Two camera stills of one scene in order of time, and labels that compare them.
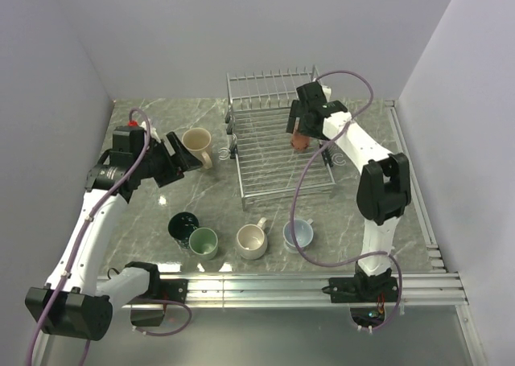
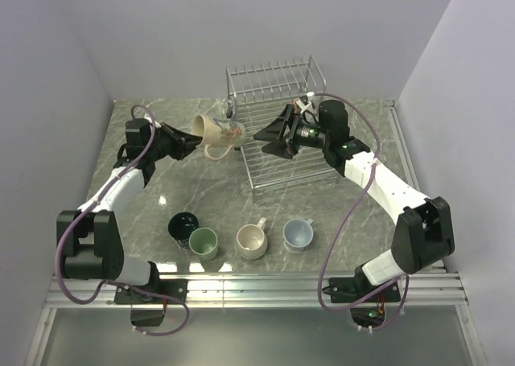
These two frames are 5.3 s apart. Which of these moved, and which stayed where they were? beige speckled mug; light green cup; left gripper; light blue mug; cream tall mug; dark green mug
Moved: left gripper; cream tall mug
Stayed: dark green mug; light green cup; light blue mug; beige speckled mug
